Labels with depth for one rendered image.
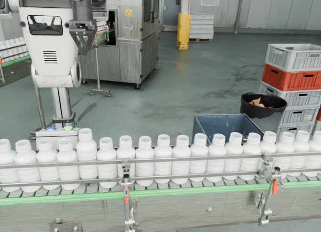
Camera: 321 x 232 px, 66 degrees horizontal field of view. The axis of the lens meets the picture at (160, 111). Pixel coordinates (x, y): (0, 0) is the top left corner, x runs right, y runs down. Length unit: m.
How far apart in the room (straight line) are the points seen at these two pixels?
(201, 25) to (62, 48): 9.13
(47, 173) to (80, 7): 0.50
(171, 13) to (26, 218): 12.25
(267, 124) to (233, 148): 1.83
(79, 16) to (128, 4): 3.54
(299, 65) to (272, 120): 0.72
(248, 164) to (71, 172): 0.57
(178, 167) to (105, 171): 0.23
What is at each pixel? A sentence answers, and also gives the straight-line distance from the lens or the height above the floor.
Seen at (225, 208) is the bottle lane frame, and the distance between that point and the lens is 0.95.
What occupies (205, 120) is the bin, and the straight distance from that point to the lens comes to 1.48.
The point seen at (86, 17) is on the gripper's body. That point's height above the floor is 1.50.
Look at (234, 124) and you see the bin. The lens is 1.56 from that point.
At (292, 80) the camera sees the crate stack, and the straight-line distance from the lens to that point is 3.08.
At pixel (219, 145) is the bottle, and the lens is 0.81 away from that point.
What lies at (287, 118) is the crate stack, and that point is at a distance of 3.27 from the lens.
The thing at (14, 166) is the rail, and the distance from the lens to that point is 0.84.
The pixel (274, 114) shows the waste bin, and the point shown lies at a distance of 2.63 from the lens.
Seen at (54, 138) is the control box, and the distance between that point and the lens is 0.94.
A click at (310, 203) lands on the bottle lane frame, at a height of 0.90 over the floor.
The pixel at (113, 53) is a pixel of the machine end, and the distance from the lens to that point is 4.51.
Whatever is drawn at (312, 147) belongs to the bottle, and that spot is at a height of 1.12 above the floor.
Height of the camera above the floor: 1.56
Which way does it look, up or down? 25 degrees down
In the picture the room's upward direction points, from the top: 2 degrees clockwise
